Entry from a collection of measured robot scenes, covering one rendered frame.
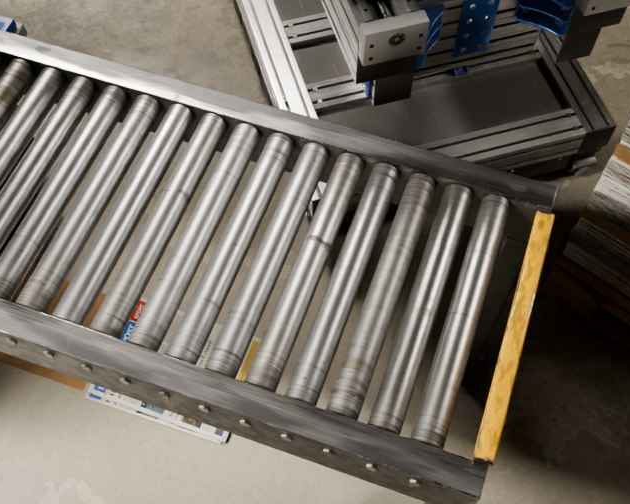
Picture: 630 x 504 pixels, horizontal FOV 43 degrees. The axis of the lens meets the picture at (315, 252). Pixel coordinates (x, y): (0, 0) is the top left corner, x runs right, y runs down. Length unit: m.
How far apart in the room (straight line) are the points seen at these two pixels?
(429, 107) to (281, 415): 1.26
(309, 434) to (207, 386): 0.17
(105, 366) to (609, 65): 1.98
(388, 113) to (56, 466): 1.24
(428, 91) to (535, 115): 0.30
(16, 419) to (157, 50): 1.24
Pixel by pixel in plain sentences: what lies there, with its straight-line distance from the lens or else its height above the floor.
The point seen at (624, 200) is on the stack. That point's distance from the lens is 1.82.
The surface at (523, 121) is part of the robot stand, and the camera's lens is 2.25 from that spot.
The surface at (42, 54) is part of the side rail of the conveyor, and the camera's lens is 1.63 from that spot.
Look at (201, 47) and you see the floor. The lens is 2.69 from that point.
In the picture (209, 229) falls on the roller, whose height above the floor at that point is 0.79.
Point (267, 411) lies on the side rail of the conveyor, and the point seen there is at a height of 0.80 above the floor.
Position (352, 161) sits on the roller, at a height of 0.80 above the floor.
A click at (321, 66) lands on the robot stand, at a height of 0.21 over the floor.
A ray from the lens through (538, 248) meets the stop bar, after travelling 1.33.
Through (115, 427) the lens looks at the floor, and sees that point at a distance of 2.08.
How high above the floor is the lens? 1.93
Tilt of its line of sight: 61 degrees down
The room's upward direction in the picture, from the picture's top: straight up
